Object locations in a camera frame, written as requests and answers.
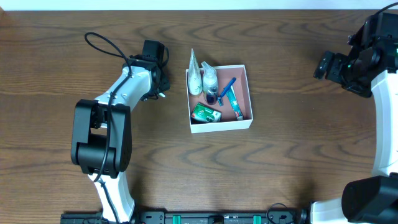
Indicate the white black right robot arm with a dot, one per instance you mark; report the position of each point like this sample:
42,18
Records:
369,70

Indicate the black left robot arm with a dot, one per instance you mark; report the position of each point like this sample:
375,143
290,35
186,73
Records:
102,138

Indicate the white Pantene conditioner tube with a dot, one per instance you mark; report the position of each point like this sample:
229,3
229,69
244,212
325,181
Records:
194,76

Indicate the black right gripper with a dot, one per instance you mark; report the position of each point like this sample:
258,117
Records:
330,66

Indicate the green toothpaste tube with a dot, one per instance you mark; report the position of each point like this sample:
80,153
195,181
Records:
234,104

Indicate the white box with pink interior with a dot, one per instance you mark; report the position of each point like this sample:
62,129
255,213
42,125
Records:
228,119

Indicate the blue foam soap pump bottle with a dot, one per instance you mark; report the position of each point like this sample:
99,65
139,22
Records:
210,83

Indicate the green Dettol soap box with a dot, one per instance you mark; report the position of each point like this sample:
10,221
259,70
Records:
204,114

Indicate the blue disposable razor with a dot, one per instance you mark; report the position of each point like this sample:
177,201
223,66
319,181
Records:
225,90

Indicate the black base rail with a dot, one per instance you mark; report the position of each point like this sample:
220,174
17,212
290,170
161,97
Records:
275,215

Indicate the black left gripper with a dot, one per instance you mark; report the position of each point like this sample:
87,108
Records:
163,82

